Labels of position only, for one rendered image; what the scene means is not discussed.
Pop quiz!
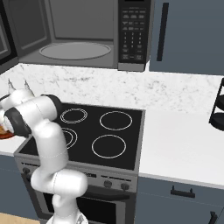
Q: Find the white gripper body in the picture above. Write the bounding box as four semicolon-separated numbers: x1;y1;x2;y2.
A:
0;108;7;133

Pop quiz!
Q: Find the bowl with waffle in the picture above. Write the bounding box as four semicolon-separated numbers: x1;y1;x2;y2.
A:
0;123;16;140

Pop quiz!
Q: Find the black microwave door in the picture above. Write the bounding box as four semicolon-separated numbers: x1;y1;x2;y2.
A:
0;0;20;74

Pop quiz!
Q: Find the grey microwave oven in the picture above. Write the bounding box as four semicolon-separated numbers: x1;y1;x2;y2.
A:
2;0;156;73

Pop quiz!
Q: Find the oven door with window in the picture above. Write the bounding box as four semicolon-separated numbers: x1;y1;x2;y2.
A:
22;176;137;224

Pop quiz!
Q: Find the blue-grey base cupboard door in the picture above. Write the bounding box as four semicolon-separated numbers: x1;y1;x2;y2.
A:
135;192;224;224

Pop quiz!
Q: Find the blue-grey base cupboard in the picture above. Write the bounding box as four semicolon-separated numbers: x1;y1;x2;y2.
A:
0;154;40;221

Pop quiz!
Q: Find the black hob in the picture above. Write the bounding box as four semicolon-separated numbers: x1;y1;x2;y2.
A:
17;101;146;172

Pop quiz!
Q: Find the steel oven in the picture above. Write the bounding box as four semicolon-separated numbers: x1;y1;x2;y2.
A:
13;101;146;224

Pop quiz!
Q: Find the blue-grey drawer front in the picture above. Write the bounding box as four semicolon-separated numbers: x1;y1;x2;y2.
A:
136;176;224;208

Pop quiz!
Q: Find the dark oven door handle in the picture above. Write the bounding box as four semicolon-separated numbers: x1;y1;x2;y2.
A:
25;174;131;203

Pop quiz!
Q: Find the long black cupboard handle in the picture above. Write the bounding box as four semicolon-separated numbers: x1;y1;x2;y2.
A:
156;2;171;62

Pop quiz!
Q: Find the short black drawer handle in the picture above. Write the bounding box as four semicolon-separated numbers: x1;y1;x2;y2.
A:
170;185;197;200

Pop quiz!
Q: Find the blue-grey wall cupboard door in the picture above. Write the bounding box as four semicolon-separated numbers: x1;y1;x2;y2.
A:
149;0;224;76

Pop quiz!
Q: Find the black wire stand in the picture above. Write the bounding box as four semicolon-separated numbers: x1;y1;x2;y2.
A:
208;83;224;131

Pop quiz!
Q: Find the black base cupboard handle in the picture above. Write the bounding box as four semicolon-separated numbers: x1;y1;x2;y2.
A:
207;211;219;224

